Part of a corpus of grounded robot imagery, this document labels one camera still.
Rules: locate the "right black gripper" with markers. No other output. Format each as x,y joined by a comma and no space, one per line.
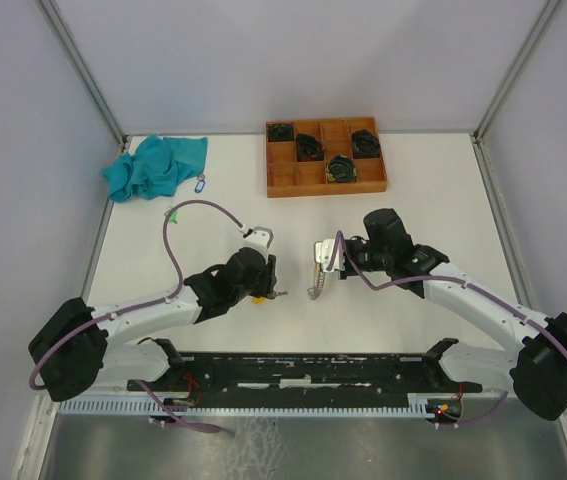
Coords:
347,271

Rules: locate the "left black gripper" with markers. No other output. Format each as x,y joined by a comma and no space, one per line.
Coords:
268,278

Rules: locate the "key with solid yellow tag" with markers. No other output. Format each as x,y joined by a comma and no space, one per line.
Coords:
263,299

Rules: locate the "metal keyring organizer yellow handle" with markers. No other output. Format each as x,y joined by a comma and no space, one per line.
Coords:
317,287

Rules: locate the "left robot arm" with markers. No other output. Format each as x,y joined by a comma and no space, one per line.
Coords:
80,346

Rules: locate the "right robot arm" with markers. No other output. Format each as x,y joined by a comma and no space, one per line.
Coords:
530,360

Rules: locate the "rolled dark fabric green pattern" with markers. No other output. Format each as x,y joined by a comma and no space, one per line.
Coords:
341,169

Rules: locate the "wooden compartment tray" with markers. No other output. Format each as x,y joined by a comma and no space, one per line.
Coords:
287,178

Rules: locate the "rolled dark fabric right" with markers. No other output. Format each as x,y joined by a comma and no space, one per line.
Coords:
365,144

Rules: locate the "key with blue tag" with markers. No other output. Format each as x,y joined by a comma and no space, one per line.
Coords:
200,184

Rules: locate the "rolled dark fabric red pattern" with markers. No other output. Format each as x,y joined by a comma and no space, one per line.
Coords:
308,148

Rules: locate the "rolled dark fabric far left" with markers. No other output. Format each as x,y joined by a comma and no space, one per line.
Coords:
280,132

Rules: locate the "teal cloth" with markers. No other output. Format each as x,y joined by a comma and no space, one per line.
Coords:
156,168

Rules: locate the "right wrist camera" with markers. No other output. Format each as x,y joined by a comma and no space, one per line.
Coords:
328,257

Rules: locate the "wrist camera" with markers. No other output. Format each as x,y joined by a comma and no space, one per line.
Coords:
328,257
259,239

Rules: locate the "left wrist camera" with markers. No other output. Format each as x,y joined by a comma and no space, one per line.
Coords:
259,239

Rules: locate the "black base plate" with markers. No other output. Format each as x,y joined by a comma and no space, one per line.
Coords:
307,380

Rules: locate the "white cable duct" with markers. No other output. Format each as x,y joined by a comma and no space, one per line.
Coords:
136,405

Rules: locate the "right aluminium frame post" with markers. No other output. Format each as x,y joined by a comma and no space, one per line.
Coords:
523,57

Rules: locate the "aluminium frame post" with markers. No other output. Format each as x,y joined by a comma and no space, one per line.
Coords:
523,57
54,18

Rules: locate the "left aluminium frame post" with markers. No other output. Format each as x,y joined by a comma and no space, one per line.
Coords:
54,18

